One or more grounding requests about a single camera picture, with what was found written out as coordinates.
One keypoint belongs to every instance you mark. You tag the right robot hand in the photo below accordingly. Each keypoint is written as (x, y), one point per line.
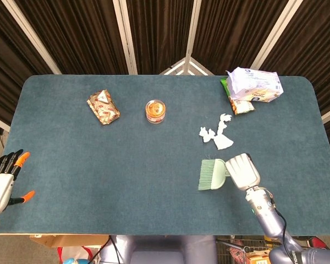
(243, 171)

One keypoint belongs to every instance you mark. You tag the green hand brush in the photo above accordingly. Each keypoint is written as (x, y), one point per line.
(215, 176)

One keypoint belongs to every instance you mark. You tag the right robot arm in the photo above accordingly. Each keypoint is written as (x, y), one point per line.
(264, 214)

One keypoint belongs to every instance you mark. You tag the long twisted white paper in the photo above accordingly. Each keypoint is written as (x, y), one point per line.
(224, 141)

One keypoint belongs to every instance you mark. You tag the green orange snack bag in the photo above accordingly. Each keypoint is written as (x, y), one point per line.
(242, 107)

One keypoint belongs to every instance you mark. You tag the blue felt table mat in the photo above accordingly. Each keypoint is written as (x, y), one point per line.
(71, 165)

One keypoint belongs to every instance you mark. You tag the red patterned bag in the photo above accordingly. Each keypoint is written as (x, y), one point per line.
(236, 254)

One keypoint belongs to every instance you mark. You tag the brown cardboard box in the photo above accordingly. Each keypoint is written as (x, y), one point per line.
(66, 240)

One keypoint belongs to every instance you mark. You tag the orange cardboard box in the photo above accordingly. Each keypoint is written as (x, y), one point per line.
(257, 258)

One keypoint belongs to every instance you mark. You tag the clear jar orange contents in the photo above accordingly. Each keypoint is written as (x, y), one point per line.
(155, 110)

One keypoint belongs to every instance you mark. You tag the grey robot torso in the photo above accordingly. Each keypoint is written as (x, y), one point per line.
(159, 247)

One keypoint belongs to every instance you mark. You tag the gold foil snack package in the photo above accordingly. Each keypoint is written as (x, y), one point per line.
(104, 110)

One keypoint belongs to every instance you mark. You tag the brown pleated curtain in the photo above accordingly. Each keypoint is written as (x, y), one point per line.
(79, 35)

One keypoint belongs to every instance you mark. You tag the white screen base frame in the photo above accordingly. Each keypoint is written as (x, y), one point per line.
(185, 66)

